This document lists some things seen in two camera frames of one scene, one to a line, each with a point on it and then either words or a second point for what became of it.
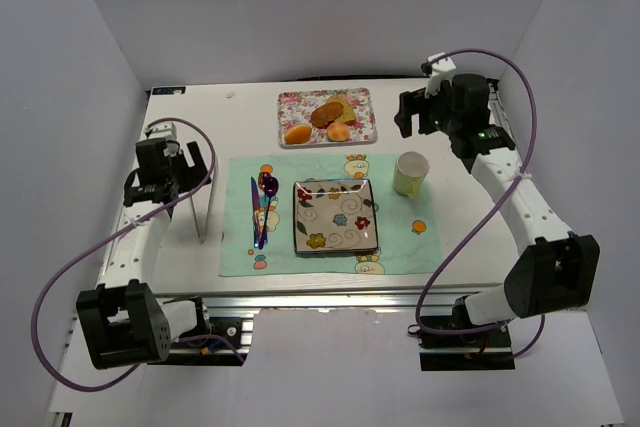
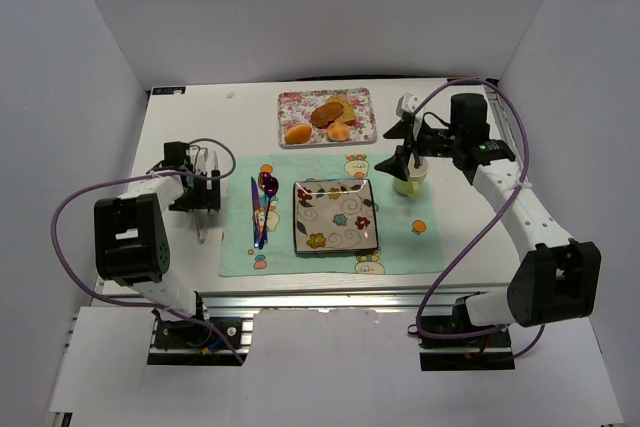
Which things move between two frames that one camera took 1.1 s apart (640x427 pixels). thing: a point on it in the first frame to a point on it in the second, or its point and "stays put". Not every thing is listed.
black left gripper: x=181 y=167 to x=208 y=197
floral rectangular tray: x=297 y=107 stays put
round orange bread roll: x=337 y=131 stays put
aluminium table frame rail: x=241 y=308 stays put
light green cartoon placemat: x=408 y=238 stays put
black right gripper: x=417 y=110 to x=415 y=145
